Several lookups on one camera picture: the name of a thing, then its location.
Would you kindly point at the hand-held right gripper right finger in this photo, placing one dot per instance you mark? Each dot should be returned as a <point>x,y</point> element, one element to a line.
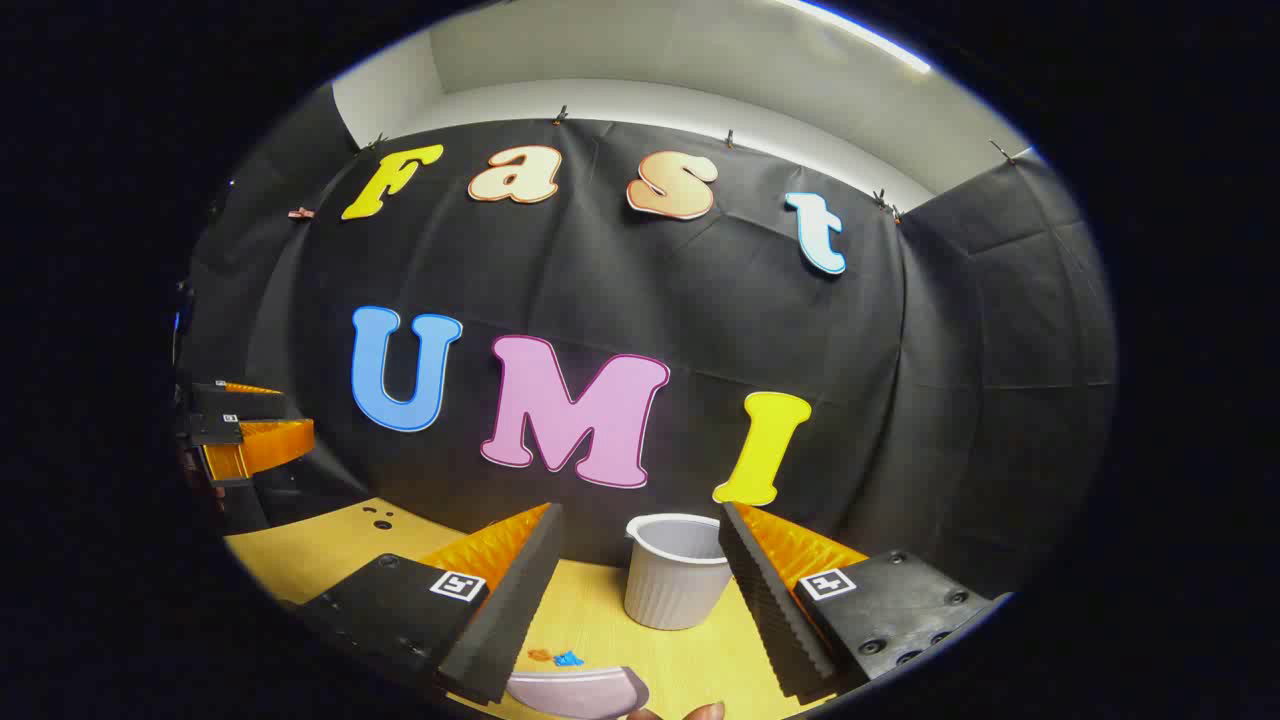
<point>770,610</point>

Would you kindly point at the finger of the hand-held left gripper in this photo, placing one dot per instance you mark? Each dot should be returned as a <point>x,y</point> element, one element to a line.
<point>262,443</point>
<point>245,404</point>

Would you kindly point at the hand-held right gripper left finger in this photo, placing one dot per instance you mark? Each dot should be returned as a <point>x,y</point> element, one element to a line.
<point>520,600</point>

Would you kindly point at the blue paper ball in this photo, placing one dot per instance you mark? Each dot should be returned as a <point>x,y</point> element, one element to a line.
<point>569,659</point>

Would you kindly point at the white ribbed garbage bin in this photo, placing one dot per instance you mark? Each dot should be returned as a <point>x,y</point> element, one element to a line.
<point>675,590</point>

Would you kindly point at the lilac plastic dustpan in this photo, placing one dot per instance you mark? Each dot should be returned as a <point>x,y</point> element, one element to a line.
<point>580,693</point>

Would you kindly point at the light wooden desktop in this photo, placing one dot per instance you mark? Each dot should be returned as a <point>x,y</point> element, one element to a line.
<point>600,620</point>

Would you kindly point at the black backdrop cloth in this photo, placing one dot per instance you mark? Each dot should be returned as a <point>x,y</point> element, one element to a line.
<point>700,300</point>

